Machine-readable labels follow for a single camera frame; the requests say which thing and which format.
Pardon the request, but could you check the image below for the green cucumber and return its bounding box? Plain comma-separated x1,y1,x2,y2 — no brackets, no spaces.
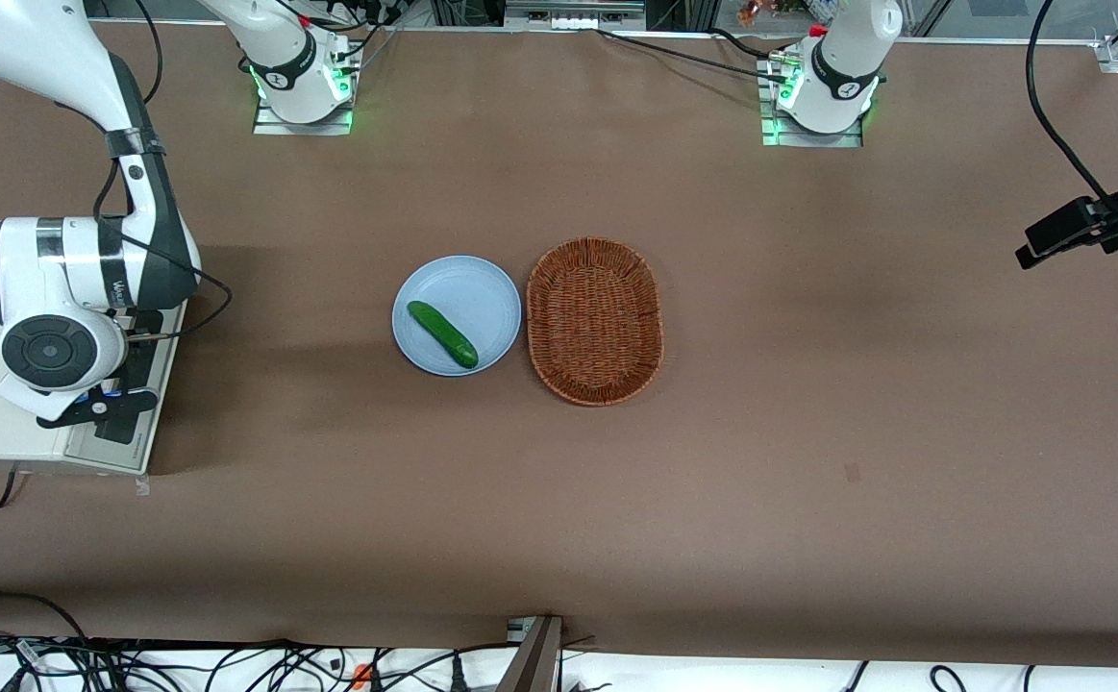
407,300,480,370

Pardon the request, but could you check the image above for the brown table cover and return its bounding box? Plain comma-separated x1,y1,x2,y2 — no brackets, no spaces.
0,17,1118,666

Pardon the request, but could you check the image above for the light blue round plate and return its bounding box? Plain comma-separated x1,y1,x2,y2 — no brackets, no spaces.
391,255,523,378

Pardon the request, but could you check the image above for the brown wicker basket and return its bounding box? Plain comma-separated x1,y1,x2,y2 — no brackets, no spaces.
525,236,665,408

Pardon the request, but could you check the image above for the grey box with ports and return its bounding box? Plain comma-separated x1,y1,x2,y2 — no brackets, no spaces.
504,0,648,32

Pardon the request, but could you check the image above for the black left wrist camera cable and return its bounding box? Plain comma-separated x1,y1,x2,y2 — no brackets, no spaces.
1026,0,1118,235

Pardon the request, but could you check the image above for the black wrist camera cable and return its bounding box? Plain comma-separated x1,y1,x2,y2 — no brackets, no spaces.
92,154,234,343
1026,0,1118,235

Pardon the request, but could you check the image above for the black arched cable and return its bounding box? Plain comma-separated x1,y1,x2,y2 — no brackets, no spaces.
0,590,90,643

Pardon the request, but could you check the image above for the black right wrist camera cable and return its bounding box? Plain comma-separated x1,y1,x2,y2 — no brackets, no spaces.
92,154,234,343

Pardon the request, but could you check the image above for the black floor cable bundle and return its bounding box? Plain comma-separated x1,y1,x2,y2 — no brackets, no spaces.
0,630,483,692

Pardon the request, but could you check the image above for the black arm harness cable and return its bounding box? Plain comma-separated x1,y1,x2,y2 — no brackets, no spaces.
131,0,163,105

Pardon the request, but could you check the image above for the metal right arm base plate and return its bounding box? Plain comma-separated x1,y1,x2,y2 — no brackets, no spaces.
251,58,358,136

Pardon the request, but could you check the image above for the short black base cable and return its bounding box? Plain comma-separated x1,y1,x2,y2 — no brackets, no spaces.
708,27,790,59

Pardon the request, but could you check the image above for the long black base cable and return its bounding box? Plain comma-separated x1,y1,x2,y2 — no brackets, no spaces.
595,28,792,84

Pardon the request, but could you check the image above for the grey camera stand pole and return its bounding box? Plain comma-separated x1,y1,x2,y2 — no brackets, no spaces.
496,615,566,692

